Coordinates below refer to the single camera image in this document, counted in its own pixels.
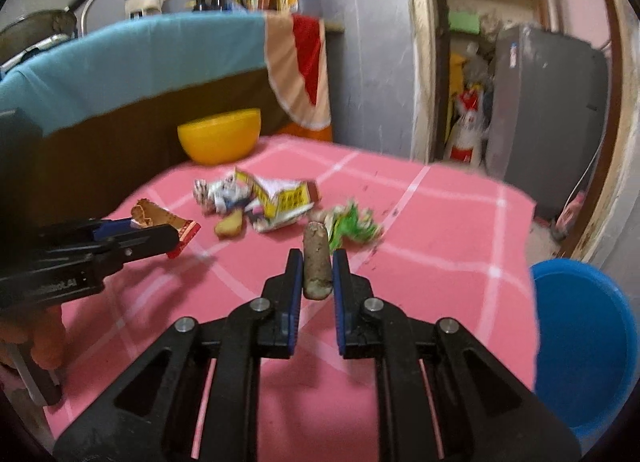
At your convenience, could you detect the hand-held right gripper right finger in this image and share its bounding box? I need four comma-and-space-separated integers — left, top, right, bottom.
332, 248, 582, 462

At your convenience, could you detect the white red printed sack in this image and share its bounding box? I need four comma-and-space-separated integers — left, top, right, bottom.
444, 84, 494, 164

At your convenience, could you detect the white blue wrapper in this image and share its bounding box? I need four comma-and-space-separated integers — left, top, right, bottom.
194, 177, 253, 215

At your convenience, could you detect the teal cloth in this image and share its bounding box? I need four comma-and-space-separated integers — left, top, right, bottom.
0, 11, 269, 139

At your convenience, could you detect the dark brown counter front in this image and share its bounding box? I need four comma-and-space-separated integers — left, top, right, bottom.
39, 66, 287, 224

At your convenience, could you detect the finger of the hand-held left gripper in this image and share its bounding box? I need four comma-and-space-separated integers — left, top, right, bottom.
75, 217, 142, 243
102, 223, 181, 261

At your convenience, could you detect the person's left hand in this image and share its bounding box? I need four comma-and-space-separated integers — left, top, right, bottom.
0, 303, 67, 372

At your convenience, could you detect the pink checked tablecloth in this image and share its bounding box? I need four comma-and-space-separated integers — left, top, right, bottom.
42, 134, 542, 462

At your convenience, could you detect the green white wrapper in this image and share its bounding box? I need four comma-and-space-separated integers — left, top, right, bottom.
324, 199, 385, 249

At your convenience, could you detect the brown vegetable peel piece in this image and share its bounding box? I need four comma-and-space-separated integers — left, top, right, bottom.
302, 221, 335, 301

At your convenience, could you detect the yellow plastic bowl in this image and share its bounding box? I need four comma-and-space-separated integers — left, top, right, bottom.
177, 108, 262, 166

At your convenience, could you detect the pan with black handle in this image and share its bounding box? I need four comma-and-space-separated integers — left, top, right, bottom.
0, 0, 152, 69

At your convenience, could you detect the pink plastic item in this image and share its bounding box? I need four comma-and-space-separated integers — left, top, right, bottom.
554, 191, 587, 239

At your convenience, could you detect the grey refrigerator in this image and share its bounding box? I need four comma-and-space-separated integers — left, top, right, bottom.
484, 24, 612, 224

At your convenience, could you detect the yellowish vegetable peel piece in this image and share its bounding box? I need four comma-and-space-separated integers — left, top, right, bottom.
214, 211, 247, 239

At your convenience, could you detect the yellow white wrapper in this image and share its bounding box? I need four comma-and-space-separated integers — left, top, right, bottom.
234, 168, 322, 234

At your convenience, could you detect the white power cable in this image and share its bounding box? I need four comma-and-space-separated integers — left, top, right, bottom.
564, 131, 602, 214

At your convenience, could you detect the yellow hanging garment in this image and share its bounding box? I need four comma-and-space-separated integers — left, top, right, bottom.
449, 51, 470, 94

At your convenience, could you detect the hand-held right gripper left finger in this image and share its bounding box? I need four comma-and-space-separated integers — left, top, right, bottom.
52, 248, 306, 462

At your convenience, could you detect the brown red snack wrapper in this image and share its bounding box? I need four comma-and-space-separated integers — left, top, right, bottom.
131, 197, 202, 261

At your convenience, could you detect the green box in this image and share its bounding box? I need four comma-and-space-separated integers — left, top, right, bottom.
448, 9, 482, 34

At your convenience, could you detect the blue plastic bucket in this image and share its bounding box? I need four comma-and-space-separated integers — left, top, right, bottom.
528, 257, 640, 441

